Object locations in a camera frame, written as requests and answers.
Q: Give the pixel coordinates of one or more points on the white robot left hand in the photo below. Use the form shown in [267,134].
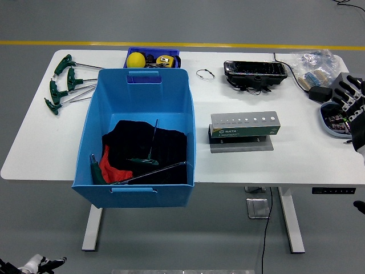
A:
[35,264]

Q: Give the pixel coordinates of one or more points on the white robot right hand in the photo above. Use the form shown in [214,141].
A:
[357,125]

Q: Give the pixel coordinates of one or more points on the green grey hex key stand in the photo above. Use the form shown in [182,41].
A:
[242,132]

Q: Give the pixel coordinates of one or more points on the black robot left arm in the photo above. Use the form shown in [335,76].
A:
[8,268]

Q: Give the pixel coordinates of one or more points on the grey square box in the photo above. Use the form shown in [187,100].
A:
[340,78]

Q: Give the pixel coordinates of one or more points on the large light blue plastic box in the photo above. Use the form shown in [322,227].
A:
[142,97]

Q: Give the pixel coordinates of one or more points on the pale blue parts bowl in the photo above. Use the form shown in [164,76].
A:
[325,120]

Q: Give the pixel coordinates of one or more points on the black power adapter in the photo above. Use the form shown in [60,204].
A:
[320,94]

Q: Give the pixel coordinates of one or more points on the taped resistor strips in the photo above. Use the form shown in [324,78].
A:
[313,77]

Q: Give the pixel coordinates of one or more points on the white table leg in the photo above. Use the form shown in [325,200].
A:
[292,222]
[92,228]

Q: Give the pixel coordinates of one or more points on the black table control panel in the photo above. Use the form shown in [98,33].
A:
[333,190]

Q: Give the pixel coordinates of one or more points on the clear plastic parts bag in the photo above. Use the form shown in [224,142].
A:
[313,57]

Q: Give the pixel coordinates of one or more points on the red cloth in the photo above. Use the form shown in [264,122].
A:
[112,171]

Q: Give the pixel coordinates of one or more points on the black electronics tray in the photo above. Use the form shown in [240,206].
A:
[251,68]

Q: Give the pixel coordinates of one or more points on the metal floor plate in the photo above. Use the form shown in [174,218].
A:
[258,208]

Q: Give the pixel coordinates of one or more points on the black cloth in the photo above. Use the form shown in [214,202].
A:
[171,145]

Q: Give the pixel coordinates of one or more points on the yellow tape measure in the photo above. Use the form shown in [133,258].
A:
[164,60]

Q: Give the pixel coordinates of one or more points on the small dark blue bin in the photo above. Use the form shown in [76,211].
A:
[154,50]

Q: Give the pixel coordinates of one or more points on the dark brown roll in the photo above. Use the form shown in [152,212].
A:
[150,58]

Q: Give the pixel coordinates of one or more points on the yellow ball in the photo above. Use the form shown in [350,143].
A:
[135,60]

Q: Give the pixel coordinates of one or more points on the metal table bracket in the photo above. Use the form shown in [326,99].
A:
[254,189]

